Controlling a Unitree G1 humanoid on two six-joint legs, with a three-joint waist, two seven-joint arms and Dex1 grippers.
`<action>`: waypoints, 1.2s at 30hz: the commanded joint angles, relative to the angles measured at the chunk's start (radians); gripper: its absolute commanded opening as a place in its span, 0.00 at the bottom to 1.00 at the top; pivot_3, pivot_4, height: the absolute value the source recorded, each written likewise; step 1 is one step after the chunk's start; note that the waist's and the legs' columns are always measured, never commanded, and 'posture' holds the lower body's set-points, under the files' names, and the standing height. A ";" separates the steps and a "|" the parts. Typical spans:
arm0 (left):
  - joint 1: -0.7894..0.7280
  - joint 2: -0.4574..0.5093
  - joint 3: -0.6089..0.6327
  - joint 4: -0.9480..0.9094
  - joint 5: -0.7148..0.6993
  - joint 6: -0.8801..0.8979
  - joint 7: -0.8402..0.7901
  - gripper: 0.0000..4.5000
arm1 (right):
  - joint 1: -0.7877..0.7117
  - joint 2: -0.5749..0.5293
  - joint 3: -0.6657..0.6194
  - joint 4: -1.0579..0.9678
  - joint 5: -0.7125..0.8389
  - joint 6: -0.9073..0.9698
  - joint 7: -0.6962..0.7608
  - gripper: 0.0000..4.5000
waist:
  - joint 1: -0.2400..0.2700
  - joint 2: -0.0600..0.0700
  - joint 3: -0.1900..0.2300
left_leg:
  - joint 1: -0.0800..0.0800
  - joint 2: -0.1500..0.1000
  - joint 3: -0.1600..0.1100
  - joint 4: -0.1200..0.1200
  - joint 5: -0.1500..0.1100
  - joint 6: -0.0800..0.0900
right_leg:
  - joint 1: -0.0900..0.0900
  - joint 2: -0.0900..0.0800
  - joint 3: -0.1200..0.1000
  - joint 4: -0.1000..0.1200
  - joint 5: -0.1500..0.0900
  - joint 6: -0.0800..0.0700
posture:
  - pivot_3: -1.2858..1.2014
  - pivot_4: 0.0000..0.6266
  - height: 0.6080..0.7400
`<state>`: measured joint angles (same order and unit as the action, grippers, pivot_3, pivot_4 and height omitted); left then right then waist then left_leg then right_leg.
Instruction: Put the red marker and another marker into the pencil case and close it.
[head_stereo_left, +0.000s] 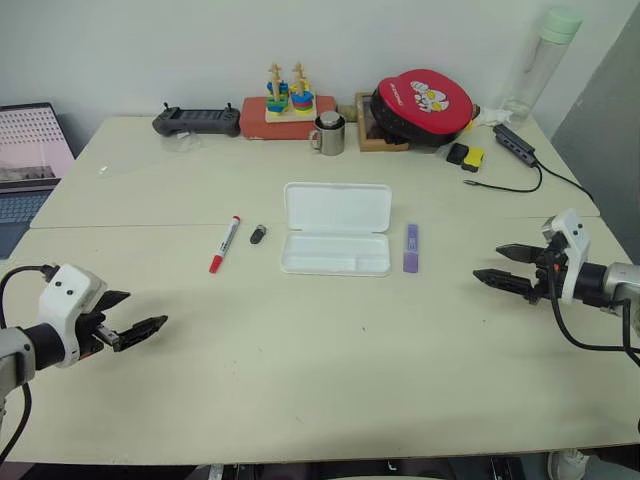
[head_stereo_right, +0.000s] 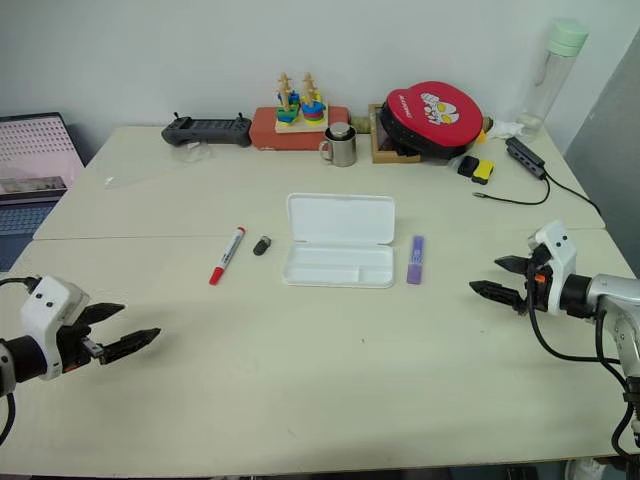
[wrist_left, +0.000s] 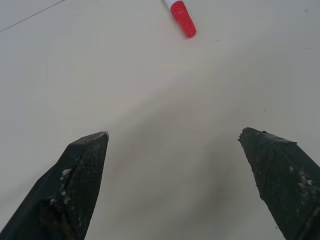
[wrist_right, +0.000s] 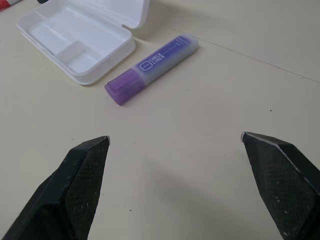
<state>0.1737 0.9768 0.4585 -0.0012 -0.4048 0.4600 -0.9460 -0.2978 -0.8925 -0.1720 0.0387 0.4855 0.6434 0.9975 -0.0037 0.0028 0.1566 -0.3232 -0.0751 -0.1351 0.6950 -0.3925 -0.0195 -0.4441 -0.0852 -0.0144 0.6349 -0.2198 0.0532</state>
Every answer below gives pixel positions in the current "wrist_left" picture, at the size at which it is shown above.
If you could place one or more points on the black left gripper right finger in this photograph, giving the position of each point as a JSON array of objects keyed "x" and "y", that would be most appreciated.
[{"x": 282, "y": 180}]

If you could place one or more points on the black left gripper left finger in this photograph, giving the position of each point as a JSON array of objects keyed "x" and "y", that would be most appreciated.
[{"x": 72, "y": 190}]

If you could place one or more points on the white marker with red cap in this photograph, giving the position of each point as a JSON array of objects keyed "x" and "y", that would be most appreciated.
[{"x": 182, "y": 17}]

